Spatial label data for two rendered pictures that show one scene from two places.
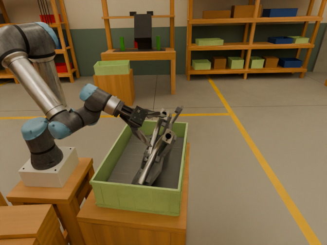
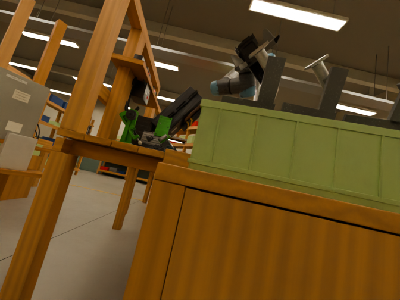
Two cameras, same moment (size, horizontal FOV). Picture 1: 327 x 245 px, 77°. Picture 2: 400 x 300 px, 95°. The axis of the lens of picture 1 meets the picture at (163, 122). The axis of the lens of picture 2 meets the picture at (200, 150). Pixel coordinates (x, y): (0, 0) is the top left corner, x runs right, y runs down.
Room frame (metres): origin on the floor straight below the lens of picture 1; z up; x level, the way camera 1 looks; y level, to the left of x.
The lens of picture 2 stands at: (0.64, -0.47, 0.77)
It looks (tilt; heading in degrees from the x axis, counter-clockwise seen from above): 9 degrees up; 88
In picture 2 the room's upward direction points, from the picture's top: 12 degrees clockwise
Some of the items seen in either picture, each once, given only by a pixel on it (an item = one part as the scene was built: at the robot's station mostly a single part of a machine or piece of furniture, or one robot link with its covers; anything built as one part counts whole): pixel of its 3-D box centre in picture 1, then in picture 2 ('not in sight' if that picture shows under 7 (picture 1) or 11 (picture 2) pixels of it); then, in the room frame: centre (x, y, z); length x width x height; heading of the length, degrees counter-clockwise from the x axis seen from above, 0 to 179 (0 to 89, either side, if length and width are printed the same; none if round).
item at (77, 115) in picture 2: not in sight; (132, 101); (-0.03, 1.23, 1.36); 1.49 x 0.09 x 0.97; 91
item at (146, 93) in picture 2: not in sight; (140, 93); (0.06, 1.13, 1.42); 0.17 x 0.12 x 0.15; 91
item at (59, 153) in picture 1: (45, 152); not in sight; (0.87, 0.62, 1.01); 0.15 x 0.15 x 0.10
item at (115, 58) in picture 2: not in sight; (140, 87); (0.01, 1.24, 1.52); 0.90 x 0.25 x 0.04; 91
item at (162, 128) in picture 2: not in sight; (163, 127); (0.33, 1.17, 1.17); 0.13 x 0.12 x 0.20; 91
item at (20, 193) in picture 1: (54, 177); not in sight; (0.87, 0.62, 0.83); 0.32 x 0.32 x 0.04; 85
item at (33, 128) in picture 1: (39, 133); not in sight; (0.87, 0.61, 1.12); 0.13 x 0.12 x 0.14; 147
